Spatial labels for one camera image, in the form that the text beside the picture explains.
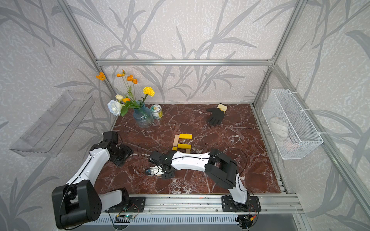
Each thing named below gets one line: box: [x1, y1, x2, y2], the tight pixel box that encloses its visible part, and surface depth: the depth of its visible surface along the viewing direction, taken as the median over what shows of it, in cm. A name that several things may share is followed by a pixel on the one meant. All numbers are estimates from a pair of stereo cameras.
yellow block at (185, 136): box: [179, 133, 193, 140], surface depth 102 cm
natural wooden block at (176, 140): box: [172, 134, 180, 147], surface depth 99 cm
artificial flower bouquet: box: [95, 69, 156, 117], surface depth 88 cm
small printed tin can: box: [150, 103, 163, 119], surface depth 110 cm
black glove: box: [206, 102, 228, 127], surface depth 116 cm
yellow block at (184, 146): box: [177, 143, 192, 150], surface depth 96 cm
